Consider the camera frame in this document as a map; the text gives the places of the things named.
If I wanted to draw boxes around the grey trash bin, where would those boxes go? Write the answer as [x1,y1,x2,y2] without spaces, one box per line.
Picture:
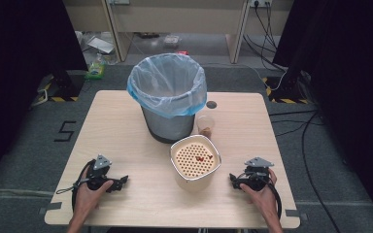
[140,105,196,145]

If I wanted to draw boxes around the white floor cable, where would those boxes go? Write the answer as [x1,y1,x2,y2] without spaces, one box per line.
[203,62,288,92]

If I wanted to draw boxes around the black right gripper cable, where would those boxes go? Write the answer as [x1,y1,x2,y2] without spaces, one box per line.
[265,180,284,221]

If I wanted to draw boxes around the black hanging power cables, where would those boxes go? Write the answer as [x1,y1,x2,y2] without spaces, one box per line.
[242,1,288,73]

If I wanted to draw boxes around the clear plastic box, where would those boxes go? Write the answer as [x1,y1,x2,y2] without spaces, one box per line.
[162,34,182,47]

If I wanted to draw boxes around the clear plastic wrapped sheet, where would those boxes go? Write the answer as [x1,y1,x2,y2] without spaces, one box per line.
[86,35,116,55]

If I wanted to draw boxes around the clear plastic cup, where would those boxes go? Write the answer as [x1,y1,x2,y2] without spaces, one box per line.
[195,115,216,139]

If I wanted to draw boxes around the black floor cable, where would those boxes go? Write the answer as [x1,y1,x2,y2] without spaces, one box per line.
[267,109,342,233]

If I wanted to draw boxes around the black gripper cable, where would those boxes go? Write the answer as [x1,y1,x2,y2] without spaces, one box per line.
[265,180,284,221]
[71,158,97,213]

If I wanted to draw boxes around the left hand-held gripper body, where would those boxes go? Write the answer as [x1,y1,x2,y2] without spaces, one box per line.
[85,154,121,194]

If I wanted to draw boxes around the blue plastic bin liner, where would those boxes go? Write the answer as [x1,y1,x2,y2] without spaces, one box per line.
[126,52,209,119]

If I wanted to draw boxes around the green packet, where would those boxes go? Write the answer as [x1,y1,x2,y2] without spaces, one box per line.
[84,60,107,81]

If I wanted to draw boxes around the cream container with perforated insert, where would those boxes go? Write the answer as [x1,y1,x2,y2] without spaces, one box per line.
[169,134,222,192]

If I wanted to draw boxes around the black curtain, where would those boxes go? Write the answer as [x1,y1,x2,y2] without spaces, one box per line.
[0,0,89,192]
[272,0,373,229]

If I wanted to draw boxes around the white wall socket strip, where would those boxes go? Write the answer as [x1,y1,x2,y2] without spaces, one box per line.
[248,0,274,8]

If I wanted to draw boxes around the person's left hand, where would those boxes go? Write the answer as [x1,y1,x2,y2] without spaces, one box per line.
[72,166,115,221]

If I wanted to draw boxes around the person's right hand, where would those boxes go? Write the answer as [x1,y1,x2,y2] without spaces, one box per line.
[239,168,280,225]

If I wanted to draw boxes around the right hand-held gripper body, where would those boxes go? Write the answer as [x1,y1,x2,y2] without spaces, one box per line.
[235,156,275,192]

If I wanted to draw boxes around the black stand base striped tape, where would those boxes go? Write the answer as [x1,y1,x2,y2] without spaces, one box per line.
[261,75,311,105]
[37,69,85,103]

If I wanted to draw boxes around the grey gripper strap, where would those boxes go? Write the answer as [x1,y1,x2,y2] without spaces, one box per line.
[55,178,90,195]

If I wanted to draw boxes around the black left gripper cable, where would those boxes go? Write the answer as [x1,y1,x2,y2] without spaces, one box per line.
[71,158,97,213]

